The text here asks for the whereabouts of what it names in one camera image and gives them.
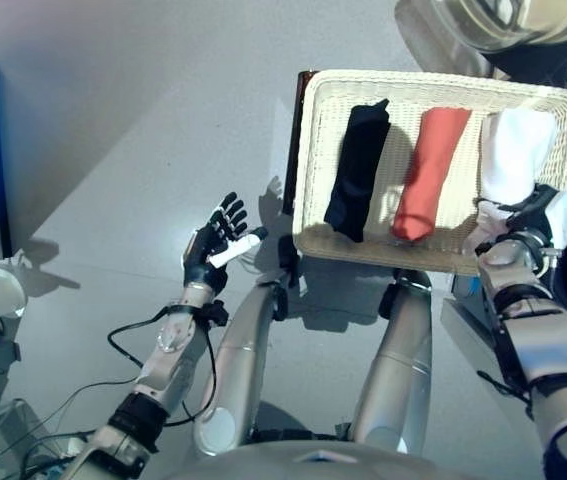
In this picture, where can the round glass washer door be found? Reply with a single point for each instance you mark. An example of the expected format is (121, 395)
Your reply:
(503, 25)

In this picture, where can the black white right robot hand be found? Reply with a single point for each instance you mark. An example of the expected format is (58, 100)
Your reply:
(558, 215)

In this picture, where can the silver left robot leg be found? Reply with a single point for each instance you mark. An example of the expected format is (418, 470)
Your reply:
(243, 350)

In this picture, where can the silver right robot leg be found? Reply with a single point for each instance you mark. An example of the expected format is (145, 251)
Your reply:
(403, 350)

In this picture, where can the silver robot torso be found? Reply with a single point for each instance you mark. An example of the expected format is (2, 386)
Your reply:
(323, 462)

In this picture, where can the dark brown stool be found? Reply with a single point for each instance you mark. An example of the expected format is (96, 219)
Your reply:
(295, 150)

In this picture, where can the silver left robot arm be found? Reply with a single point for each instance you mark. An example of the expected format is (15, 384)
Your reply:
(173, 350)

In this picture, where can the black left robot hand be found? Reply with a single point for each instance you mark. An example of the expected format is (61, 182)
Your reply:
(208, 250)

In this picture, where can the silver robot leg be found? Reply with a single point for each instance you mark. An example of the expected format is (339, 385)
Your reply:
(403, 350)
(243, 350)

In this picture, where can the red cloth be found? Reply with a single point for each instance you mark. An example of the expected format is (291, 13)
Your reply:
(428, 175)

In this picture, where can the black cloth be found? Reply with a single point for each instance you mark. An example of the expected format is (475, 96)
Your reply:
(358, 170)

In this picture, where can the white wicker basket tray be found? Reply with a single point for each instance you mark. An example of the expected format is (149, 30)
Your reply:
(328, 240)

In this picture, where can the white cloth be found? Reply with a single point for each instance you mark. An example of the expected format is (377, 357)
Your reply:
(513, 155)

